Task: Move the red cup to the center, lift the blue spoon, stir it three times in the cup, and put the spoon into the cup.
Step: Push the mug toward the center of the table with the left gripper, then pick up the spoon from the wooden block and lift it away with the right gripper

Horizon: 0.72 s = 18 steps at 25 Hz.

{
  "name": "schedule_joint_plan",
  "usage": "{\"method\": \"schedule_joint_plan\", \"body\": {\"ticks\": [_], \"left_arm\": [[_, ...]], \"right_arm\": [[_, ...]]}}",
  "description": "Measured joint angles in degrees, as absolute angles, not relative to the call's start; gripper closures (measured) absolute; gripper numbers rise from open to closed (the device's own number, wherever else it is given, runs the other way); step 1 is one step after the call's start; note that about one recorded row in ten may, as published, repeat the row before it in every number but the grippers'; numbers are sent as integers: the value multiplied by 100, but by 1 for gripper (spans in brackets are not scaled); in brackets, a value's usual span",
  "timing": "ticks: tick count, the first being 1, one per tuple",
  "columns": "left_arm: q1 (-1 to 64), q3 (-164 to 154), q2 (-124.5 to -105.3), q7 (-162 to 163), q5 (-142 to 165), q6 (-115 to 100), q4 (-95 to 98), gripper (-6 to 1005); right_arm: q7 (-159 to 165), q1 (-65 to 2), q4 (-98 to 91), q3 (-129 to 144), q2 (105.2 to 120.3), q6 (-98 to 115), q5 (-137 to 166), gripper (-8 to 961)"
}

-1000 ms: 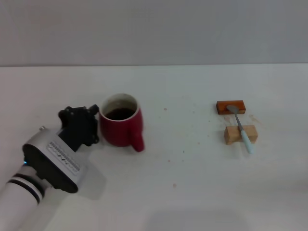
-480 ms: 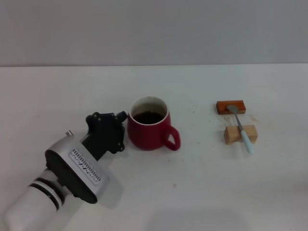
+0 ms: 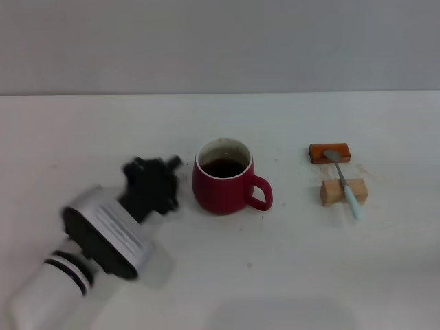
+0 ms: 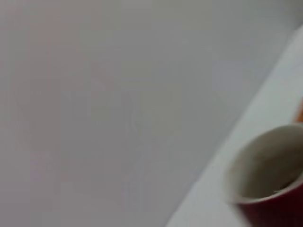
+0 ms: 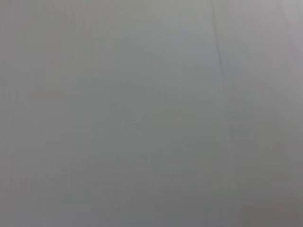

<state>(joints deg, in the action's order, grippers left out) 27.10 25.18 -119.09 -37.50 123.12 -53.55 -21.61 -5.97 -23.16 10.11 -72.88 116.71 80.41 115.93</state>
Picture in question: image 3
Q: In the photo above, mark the red ceramic cup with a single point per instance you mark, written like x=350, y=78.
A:
x=220, y=196

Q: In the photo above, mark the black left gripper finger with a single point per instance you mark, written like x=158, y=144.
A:
x=175, y=161

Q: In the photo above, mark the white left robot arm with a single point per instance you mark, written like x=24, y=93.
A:
x=44, y=295

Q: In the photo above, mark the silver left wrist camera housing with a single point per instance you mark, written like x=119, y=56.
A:
x=113, y=227

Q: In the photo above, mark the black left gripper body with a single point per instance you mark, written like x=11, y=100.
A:
x=151, y=189

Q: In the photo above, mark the dark coffee liquid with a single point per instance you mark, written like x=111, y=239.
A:
x=223, y=168

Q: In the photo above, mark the dark orange wooden block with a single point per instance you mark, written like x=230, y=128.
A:
x=318, y=154

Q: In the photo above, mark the light wooden arch block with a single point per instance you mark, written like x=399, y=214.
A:
x=330, y=194

